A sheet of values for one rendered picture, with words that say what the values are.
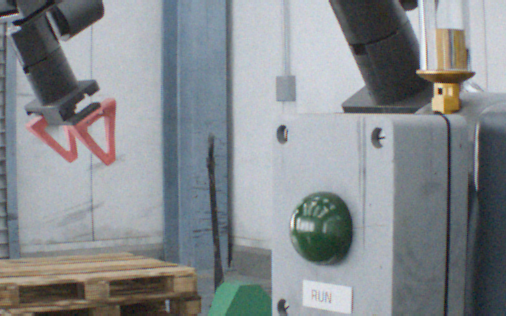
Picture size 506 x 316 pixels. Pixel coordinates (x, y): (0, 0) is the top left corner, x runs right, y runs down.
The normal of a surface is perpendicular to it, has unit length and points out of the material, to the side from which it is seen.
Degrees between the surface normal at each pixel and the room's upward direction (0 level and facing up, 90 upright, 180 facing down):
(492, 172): 90
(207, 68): 90
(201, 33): 90
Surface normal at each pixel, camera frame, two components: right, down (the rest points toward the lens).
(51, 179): 0.61, 0.04
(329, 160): -0.79, 0.04
